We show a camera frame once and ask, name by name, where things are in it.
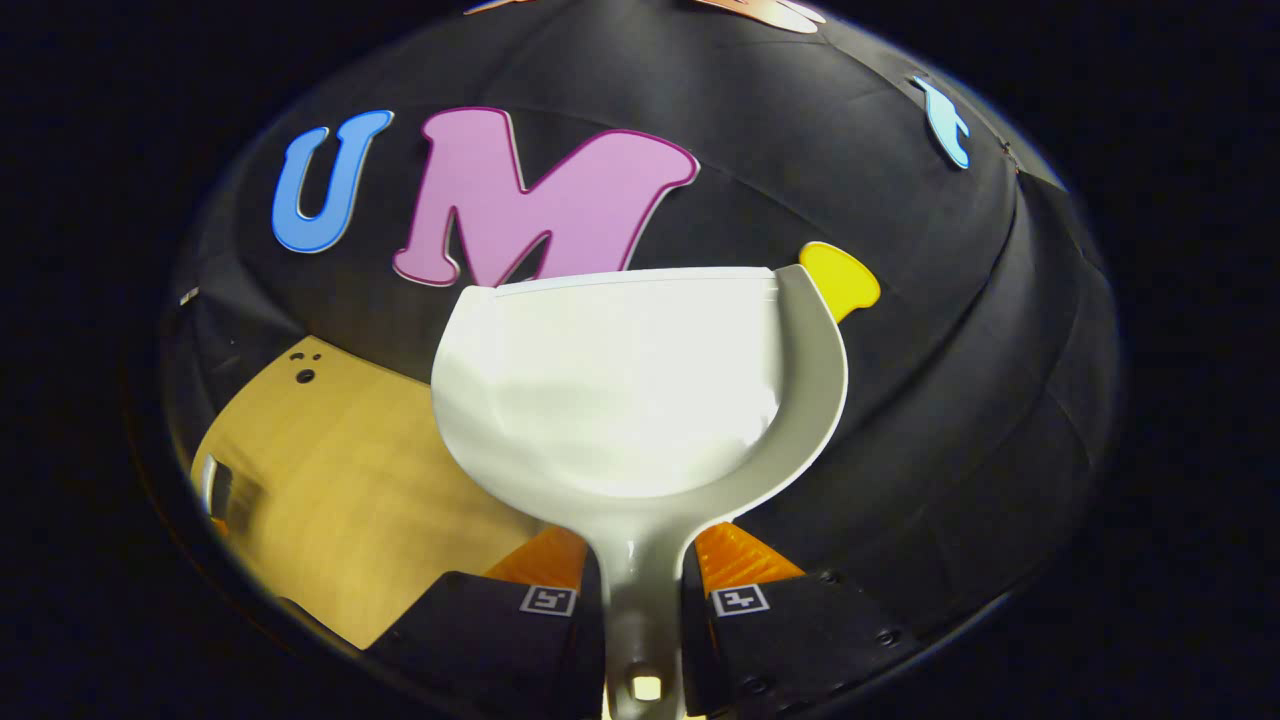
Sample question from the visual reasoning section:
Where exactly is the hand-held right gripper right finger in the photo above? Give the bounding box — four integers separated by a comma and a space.
683, 520, 921, 716

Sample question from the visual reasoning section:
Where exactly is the white dustpan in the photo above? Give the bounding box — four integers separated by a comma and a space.
430, 265, 851, 720

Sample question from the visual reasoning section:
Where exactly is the black backdrop cloth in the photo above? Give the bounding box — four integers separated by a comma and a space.
160, 0, 1121, 641

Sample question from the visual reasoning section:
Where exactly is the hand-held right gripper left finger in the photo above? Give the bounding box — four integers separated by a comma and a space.
365, 525, 608, 720

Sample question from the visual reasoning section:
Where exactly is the wooden desktop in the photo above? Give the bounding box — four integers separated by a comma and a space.
190, 335, 546, 651

